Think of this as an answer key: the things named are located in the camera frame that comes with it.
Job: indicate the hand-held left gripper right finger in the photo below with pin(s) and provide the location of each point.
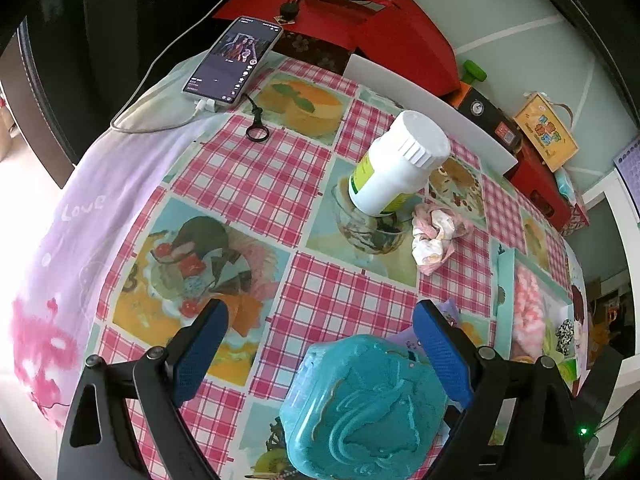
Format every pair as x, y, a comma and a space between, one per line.
445, 355

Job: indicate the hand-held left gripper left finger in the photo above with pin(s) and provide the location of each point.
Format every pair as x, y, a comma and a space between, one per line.
200, 355

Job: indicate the leopard print cloth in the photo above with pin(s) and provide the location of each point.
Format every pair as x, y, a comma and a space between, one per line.
566, 335

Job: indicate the pink white fluffy sock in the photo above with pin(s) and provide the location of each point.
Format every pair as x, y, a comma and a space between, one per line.
532, 310

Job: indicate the teal plastic box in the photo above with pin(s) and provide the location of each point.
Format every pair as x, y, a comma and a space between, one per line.
360, 410

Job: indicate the pink floral scrunchie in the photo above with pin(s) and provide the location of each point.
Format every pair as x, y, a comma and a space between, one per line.
437, 235

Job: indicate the pink checkered tablecloth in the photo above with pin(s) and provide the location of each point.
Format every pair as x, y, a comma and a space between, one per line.
300, 285

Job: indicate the lavender floral sheet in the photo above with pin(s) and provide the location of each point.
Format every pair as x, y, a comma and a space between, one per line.
75, 260

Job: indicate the red patterned gift box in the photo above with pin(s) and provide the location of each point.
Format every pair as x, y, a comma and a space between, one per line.
577, 217

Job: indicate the white shelf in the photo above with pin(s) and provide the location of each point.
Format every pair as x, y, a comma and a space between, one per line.
620, 195

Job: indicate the white medicine bottle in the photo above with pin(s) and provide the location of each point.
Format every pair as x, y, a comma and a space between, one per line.
390, 170

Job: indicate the red crate box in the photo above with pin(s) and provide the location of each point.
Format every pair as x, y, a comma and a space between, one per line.
535, 180

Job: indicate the blue wet wipes pack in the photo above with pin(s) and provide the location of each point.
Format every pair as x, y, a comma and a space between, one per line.
564, 185

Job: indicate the purple perforated board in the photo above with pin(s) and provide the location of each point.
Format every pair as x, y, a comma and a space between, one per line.
630, 165

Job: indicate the black flat box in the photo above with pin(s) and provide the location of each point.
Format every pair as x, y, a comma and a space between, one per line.
480, 110

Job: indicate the white board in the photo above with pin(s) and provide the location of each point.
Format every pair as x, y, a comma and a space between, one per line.
380, 80

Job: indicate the green dumbbell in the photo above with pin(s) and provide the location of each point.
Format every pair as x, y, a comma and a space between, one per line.
475, 71

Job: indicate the smartphone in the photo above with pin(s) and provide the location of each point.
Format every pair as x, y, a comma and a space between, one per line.
230, 60

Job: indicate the black cabinet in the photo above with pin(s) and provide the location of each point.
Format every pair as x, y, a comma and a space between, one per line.
100, 60

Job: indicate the large red gift box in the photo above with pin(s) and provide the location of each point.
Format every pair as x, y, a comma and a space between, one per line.
410, 45

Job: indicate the black power adapter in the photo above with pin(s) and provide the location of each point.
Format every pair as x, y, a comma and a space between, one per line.
289, 11

